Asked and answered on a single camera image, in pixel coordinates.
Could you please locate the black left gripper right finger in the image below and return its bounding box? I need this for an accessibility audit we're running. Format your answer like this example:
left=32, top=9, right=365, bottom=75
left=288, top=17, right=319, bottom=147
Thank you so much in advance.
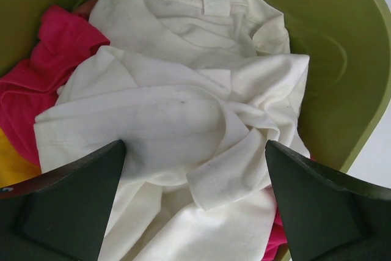
left=265, top=141, right=390, bottom=260

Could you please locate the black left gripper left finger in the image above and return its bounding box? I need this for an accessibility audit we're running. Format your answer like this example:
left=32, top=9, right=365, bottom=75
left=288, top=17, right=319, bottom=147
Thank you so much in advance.
left=1, top=141, right=126, bottom=260

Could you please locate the white t shirt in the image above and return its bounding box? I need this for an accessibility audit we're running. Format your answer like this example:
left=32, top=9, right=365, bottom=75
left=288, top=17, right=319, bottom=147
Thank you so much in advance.
left=34, top=0, right=309, bottom=260

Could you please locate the yellow t shirt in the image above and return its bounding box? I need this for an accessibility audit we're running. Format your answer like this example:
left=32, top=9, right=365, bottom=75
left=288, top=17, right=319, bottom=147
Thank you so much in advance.
left=0, top=130, right=41, bottom=187

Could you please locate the pink t shirt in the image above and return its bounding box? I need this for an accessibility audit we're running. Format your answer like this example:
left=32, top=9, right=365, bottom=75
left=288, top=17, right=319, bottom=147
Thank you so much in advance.
left=1, top=0, right=110, bottom=165

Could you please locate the olive green plastic bin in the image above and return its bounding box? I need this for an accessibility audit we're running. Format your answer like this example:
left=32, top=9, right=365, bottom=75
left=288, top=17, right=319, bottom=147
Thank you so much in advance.
left=1, top=0, right=390, bottom=172

